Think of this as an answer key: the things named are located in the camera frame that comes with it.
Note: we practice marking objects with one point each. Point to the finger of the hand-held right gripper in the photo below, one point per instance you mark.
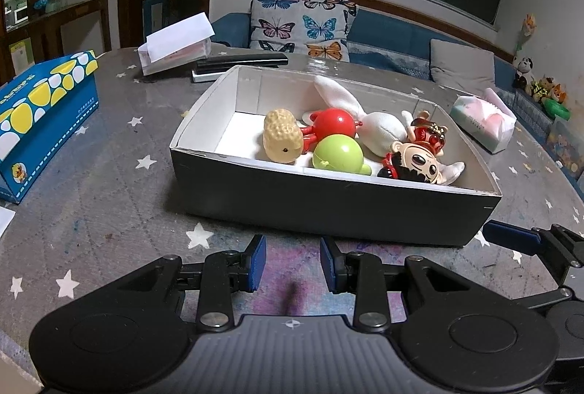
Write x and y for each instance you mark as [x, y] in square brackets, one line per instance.
[506, 233]

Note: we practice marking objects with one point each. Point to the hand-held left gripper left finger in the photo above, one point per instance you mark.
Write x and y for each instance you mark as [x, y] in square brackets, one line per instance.
[258, 261]

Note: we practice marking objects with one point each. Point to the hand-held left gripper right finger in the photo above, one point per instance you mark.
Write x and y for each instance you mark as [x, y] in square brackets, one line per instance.
[328, 266]

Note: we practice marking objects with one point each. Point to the grey cardboard box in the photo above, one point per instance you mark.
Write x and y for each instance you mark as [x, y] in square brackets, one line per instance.
[319, 207]

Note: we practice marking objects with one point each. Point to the red black-haired doll figure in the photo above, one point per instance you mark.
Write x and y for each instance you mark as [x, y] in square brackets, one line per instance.
[419, 163]

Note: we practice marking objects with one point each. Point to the green round toy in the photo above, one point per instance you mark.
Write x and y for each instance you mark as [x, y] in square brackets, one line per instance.
[337, 154]

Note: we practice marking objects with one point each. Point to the beige bumpy toy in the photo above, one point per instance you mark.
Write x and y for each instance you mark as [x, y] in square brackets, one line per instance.
[283, 138]

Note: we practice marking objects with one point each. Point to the red round toy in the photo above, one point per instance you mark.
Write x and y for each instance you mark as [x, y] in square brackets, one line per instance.
[333, 124]

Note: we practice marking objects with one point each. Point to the white plush rabbit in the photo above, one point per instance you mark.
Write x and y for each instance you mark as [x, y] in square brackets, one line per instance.
[388, 127]

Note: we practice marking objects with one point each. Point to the colourful printed box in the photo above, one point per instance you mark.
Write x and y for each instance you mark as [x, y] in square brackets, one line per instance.
[565, 147]

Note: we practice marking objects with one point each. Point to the pastel tissue pack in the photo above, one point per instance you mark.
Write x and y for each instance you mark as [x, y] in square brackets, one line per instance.
[479, 120]

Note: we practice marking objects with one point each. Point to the green plastic toy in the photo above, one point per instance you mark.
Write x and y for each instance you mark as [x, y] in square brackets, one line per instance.
[556, 108]

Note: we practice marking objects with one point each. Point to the yellow black plush toy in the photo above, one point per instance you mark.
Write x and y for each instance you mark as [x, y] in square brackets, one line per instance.
[542, 89]

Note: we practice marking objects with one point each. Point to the orange plush toy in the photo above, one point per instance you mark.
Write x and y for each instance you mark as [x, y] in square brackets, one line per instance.
[559, 92]

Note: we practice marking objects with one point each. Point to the star printed tablecloth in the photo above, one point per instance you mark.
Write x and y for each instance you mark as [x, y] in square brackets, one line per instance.
[114, 193]

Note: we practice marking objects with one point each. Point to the black and white plush dog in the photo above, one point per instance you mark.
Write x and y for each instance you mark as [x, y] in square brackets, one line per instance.
[524, 72]

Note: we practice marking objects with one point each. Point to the grey cushion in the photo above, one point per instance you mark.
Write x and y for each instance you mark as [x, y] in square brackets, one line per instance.
[461, 65]

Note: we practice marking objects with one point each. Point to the black flat box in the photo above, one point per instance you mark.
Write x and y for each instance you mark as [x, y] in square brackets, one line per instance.
[237, 61]

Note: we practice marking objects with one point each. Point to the blue sofa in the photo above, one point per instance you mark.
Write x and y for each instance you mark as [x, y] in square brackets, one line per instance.
[388, 33]

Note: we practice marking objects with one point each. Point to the butterfly print cushion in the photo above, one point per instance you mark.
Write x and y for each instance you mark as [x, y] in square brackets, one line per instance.
[296, 24]

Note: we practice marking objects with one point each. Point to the white paper tissue pack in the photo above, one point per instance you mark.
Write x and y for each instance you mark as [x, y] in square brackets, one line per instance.
[178, 33]

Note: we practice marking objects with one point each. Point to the blue yellow-dotted tissue box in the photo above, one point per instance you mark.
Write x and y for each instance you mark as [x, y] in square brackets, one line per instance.
[45, 124]

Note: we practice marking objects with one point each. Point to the white paper sheet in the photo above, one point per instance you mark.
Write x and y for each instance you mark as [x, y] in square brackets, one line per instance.
[5, 220]

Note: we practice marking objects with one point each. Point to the white flat item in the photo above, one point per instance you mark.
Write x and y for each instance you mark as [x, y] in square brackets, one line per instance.
[18, 378]

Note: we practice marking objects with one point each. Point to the blue cabinet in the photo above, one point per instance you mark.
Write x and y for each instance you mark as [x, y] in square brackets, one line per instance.
[153, 15]

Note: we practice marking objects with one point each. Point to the wooden counter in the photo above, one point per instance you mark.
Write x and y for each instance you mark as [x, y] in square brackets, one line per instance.
[82, 10]

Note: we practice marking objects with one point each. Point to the white microwave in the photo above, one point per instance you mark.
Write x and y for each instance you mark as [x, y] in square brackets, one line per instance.
[21, 15]

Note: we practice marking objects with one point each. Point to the yellow wall toy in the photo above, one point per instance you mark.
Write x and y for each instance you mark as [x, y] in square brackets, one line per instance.
[529, 24]

